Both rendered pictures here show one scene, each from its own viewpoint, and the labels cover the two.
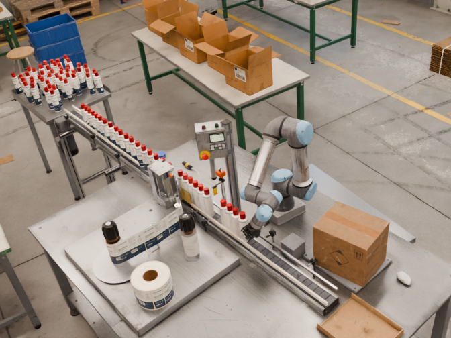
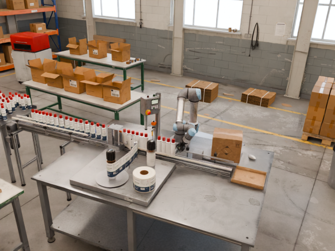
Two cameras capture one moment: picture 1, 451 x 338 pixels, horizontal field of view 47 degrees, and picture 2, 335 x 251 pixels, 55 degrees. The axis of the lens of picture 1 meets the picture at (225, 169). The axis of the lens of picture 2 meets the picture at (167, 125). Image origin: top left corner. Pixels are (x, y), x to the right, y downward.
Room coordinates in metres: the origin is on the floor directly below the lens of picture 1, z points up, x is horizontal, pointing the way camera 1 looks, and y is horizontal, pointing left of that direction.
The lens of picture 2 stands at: (-0.28, 1.52, 2.61)
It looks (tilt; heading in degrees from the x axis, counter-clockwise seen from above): 25 degrees down; 328
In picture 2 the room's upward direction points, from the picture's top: 1 degrees clockwise
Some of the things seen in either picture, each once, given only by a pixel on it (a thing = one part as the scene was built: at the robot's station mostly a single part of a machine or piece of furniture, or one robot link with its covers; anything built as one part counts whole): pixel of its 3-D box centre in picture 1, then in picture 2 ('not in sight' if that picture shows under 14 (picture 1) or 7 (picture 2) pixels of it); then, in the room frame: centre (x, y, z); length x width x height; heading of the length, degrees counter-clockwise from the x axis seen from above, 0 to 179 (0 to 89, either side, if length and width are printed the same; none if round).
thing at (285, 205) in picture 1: (282, 197); (179, 136); (2.39, -0.31, 0.94); 0.15 x 0.15 x 0.10
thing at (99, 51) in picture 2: not in sight; (96, 49); (7.03, -1.01, 0.97); 0.42 x 0.39 x 0.37; 115
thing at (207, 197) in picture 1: (208, 202); (146, 142); (2.38, 0.12, 0.98); 0.05 x 0.05 x 0.20
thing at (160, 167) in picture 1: (160, 167); (115, 126); (2.58, 0.39, 1.14); 0.14 x 0.11 x 0.01; 36
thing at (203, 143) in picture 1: (212, 140); (149, 104); (2.43, 0.05, 1.38); 0.17 x 0.10 x 0.19; 91
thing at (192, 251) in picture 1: (189, 236); (151, 154); (2.07, 0.24, 1.03); 0.09 x 0.09 x 0.30
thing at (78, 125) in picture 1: (115, 179); (55, 156); (3.43, 0.89, 0.47); 1.17 x 0.38 x 0.94; 36
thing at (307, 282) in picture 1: (223, 226); (155, 154); (2.29, 0.06, 0.86); 1.65 x 0.08 x 0.04; 36
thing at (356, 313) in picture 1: (360, 328); (249, 177); (1.49, -0.53, 0.85); 0.30 x 0.26 x 0.04; 36
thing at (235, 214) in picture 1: (236, 222); (168, 147); (2.18, -0.03, 0.98); 0.05 x 0.05 x 0.20
